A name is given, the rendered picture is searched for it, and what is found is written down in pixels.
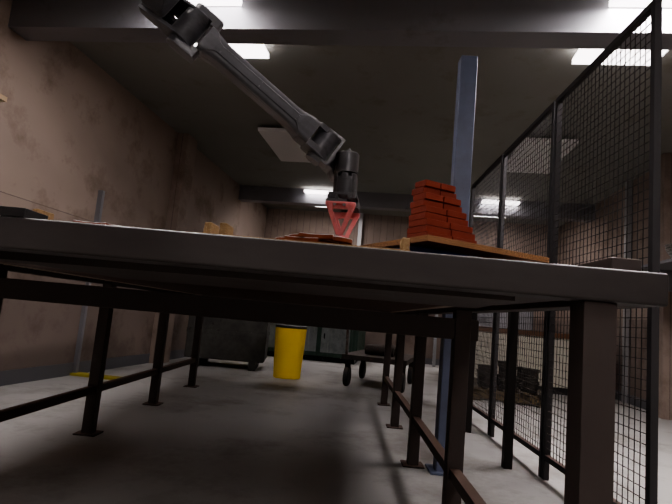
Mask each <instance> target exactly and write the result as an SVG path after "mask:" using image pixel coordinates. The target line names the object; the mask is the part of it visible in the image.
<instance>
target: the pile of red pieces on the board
mask: <svg viewBox="0 0 672 504"><path fill-rule="evenodd" d="M455 190H456V187H455V186H451V185H447V184H444V183H439V182H435V181H432V180H428V179H425V180H422V181H419V182H416V183H415V189H413V190H412V194H411V196H413V202H411V203H410V209H411V215H409V226H408V228H407V234H408V235H407V238H410V237H416V236H422V235H433V236H438V237H443V238H449V239H454V240H459V241H464V242H470V243H475V244H477V241H475V235H474V234H472V233H473V228H472V227H468V221H466V217H467V214H465V213H462V207H459V206H461V200H458V199H456V195H457V194H454V193H455Z"/></svg>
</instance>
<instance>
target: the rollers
mask: <svg viewBox="0 0 672 504"><path fill-rule="evenodd" d="M0 264H3V265H11V266H16V267H22V268H28V269H34V270H41V271H47V272H54V273H61V274H68V275H73V276H79V277H87V278H92V279H99V280H105V281H112V282H119V283H125V284H131V285H138V286H144V287H150V288H157V289H163V290H170V291H176V292H182V293H189V294H195V295H206V296H218V297H229V298H240V299H251V300H262V301H273V302H284V303H295V304H306V305H317V306H329V307H340V308H351V309H362V310H373V311H384V312H391V313H396V312H407V311H418V310H429V309H438V308H450V307H451V306H439V305H428V304H416V303H404V302H392V301H381V300H369V299H357V298H345V297H333V296H322V295H310V294H298V293H286V292H274V291H263V290H251V289H239V288H227V287H216V286H204V285H192V284H180V283H168V282H157V281H145V280H133V279H122V278H116V277H109V276H103V275H97V274H90V273H84V272H78V271H71V270H65V269H59V268H52V267H46V266H39V265H33V264H25V263H14V262H2V261H0Z"/></svg>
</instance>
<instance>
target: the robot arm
mask: <svg viewBox="0 0 672 504"><path fill-rule="evenodd" d="M141 1H142V3H141V4H139V5H138V7H139V9H140V12H141V13H142V14H143V15H144V16H145V17H146V18H147V19H149V20H150V21H151V22H152V23H153V24H154V25H155V26H156V27H157V28H159V29H160V30H161V31H162V32H163V33H164V34H165V35H166V36H168V37H167V38H166V41H167V43H168V44H169V45H170V46H171V48H173V49H174V50H175V51H176V52H177V53H178V54H180V55H181V56H182V57H183V58H184V59H185V60H187V61H188V62H189V63H190V64H192V63H193V62H194V61H195V59H196V58H197V57H198V58H200V59H202V60H204V61H206V62H207V63H209V64H210V65H212V66H213V67H215V68H216V69H217V70H219V71H220V72H221V73H222V74H223V75H224V76H225V77H227V78H228V79H229V80H230V81H231V82H232V83H234V84H235V85H236V86H237V87H238V88H239V89H241V90H242V91H243V92H244V93H245V94H246V95H247V96H249V97H250V98H251V99H252V100H253V101H254V102H256V103H257V104H258V105H259V106H260V107H261V108H262V109H264V110H265V111H266V112H267V113H268V114H269V115H271V116H272V117H273V118H274V119H275V120H276V121H277V122H279V123H280V124H281V125H282V126H283V127H284V128H285V129H286V131H287V132H288V133H289V134H290V135H291V137H292V139H293V140H294V141H295V142H297V143H298V144H299V145H300V149H301V150H302V151H303V152H305V153H306V158H307V160H308V161H310V162H311V163H312V164H313V165H315V166H316V167H317V166H318V165H319V166H320V167H321V168H322V170H323V171H324V172H325V173H326V174H327V177H328V179H329V181H330V182H331V183H333V191H329V192H328V194H327V198H326V202H325V203H326V206H327V209H328V212H329V215H330V218H331V221H332V224H333V228H334V231H335V234H336V235H339V237H345V238H349V236H350V234H351V232H352V230H353V228H354V226H355V224H356V223H357V221H358V219H359V217H360V202H359V199H358V196H357V184H358V177H357V176H358V170H359V154H358V153H357V152H353V151H351V149H350V148H349V149H348V150H347V151H345V150H341V151H340V152H337V151H338V150H339V149H340V147H341V146H342V145H343V143H344V142H345V141H346V140H345V139H344V138H343V137H341V136H340V135H339V134H337V133H336V132H335V131H334V130H332V129H331V128H329V127H328V126H327V125H326V124H325V123H323V122H322V123H321V122H320V121H319V120H318V119H317V118H316V117H314V116H313V115H311V114H309V113H307V112H306V111H304V110H302V109H301V108H300V107H298V106H297V105H296V104H295V103H294V102H292V101H291V100H290V99H289V98H288V97H287V96H286V95H285V94H283V93H282V92H281V91H280V90H279V89H278V88H277V87H276V86H274V85H273V84H272V83H271V82H270V81H269V80H268V79H267V78H265V77H264V76H263V75H262V74H261V73H260V72H259V71H258V70H256V69H255V68H254V67H253V66H252V65H251V64H250V63H249V62H247V61H246V60H245V59H244V58H243V57H242V56H241V55H240V54H238V53H237V52H236V51H235V50H234V49H233V48H232V47H231V46H230V45H229V44H228V43H227V42H226V41H225V40H224V38H223V37H222V36H221V35H220V33H219V32H220V31H221V30H222V29H223V26H224V24H223V22H222V21H221V20H220V19H219V18H218V17H217V16H216V15H215V14H214V13H212V12H211V11H210V10H209V9H208V8H207V7H206V6H205V5H203V4H202V3H198V4H197V5H196V6H195V5H194V4H192V3H191V2H189V1H188V0H141ZM175 16H176V17H177V19H176V18H175ZM208 28H209V30H208V33H207V34H206V35H205V36H204V37H203V38H202V39H201V41H200V42H199V43H198V44H197V45H196V47H195V46H194V44H195V43H196V42H197V41H198V40H199V38H200V37H201V36H202V35H203V34H204V33H205V32H206V31H207V29H208ZM314 133H315V135H314V136H313V138H312V139H310V138H311V136H312V135H313V134H314ZM337 145H338V146H337ZM336 146H337V148H336V149H335V147H336ZM334 149H335V150H334ZM333 150H334V152H333V153H332V151H333ZM331 153H332V154H331ZM330 154H331V156H330V157H329V155H330ZM328 157H329V158H328ZM327 158H328V160H327V161H326V159H327ZM333 209H344V210H341V212H333ZM339 219H344V221H343V223H342V226H340V223H339ZM350 219H353V220H352V222H351V224H350V226H349V228H348V230H347V232H346V234H345V236H344V235H343V233H344V231H345V229H346V226H347V224H348V222H349V220H350Z"/></svg>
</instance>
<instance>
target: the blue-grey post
mask: <svg viewBox="0 0 672 504"><path fill-rule="evenodd" d="M477 68H478V56H468V55H462V56H461V58H460V60H459V62H458V73H457V88H456V104H455V120H454V136H453V152H452V168H451V184H450V185H451V186H455V187H456V190H455V193H454V194H457V195H456V199H458V200H461V206H459V207H462V213H465V214H467V217H466V221H468V224H469V207H470V189H471V172H472V155H473V137H474V120H475V103H476V86H477ZM450 356H451V339H444V338H441V342H440V358H439V374H438V390H437V406H436V422H435V438H436V439H437V440H438V442H439V443H440V444H441V445H442V447H443V448H444V449H445V439H446V422H447V406H448V389H449V372H450ZM425 466H426V468H427V470H428V471H429V473H430V475H438V476H443V472H444V471H443V469H442V468H441V466H440V465H439V463H438V462H437V460H436V459H435V457H434V456H433V464H425Z"/></svg>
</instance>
